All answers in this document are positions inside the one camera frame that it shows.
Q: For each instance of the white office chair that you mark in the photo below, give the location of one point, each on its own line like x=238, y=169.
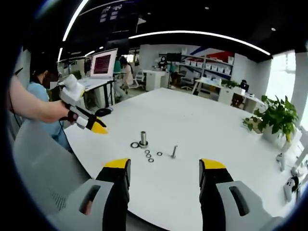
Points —
x=139, y=79

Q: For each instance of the black computer mouse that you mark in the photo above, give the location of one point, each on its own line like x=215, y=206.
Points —
x=102, y=112

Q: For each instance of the person's left hand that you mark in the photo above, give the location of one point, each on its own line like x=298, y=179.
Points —
x=55, y=111

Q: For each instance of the person's blue shirt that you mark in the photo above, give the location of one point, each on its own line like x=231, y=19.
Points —
x=36, y=92

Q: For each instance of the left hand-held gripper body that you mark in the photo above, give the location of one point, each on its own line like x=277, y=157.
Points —
x=72, y=91

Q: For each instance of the potted green plant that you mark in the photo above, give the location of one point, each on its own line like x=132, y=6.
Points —
x=276, y=115

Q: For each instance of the computer monitor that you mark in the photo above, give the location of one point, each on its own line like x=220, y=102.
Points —
x=103, y=63

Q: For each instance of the grey mesh office chair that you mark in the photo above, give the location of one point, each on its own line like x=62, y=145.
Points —
x=43, y=163

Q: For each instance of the storage shelf with white bins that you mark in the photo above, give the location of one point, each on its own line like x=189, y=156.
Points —
x=211, y=65

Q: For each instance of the white desk by shelf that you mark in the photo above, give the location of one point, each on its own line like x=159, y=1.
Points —
x=226, y=92

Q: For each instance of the window with blinds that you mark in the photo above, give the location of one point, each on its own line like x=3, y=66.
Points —
x=280, y=79

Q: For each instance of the white game controller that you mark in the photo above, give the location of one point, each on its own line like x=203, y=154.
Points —
x=281, y=161
x=290, y=188

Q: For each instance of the large dark washer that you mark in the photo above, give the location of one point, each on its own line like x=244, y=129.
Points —
x=131, y=145

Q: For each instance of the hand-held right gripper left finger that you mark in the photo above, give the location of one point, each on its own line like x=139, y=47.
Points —
x=113, y=199

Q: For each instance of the thin steel threaded stud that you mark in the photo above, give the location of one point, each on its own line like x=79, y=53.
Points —
x=174, y=151

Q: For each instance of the thick steel threaded stud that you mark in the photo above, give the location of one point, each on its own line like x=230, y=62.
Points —
x=143, y=137

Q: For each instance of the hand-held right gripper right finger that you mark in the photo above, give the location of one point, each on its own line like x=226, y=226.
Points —
x=216, y=199

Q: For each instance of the monitor desk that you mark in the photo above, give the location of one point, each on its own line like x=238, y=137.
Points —
x=96, y=84

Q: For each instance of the ceiling light strip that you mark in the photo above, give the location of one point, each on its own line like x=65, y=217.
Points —
x=204, y=33
x=74, y=19

